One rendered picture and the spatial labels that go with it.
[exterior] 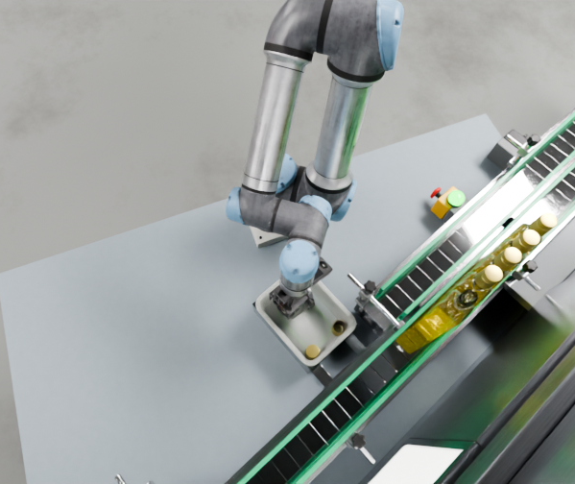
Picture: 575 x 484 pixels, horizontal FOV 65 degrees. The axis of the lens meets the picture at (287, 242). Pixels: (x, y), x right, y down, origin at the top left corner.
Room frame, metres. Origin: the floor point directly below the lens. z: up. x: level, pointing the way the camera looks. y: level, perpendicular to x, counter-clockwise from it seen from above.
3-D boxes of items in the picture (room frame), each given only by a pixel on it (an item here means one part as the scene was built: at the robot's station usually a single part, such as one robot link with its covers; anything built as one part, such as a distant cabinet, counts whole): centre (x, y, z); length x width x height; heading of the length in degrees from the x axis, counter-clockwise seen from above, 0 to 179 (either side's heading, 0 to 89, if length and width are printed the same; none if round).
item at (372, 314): (0.27, -0.22, 0.85); 0.09 x 0.04 x 0.07; 43
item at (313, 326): (0.28, -0.05, 0.80); 0.22 x 0.17 x 0.09; 43
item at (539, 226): (0.40, -0.52, 1.14); 0.04 x 0.04 x 0.04
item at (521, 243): (0.36, -0.48, 1.14); 0.04 x 0.04 x 0.04
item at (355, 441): (-0.03, -0.16, 0.94); 0.07 x 0.04 x 0.13; 43
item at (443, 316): (0.25, -0.35, 0.99); 0.06 x 0.06 x 0.21; 44
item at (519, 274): (0.35, -0.57, 0.94); 0.07 x 0.04 x 0.13; 43
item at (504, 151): (0.82, -0.68, 0.79); 0.08 x 0.08 x 0.08; 43
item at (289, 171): (0.60, 0.03, 0.95); 0.13 x 0.12 x 0.14; 75
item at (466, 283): (0.29, -0.39, 0.99); 0.06 x 0.06 x 0.21; 43
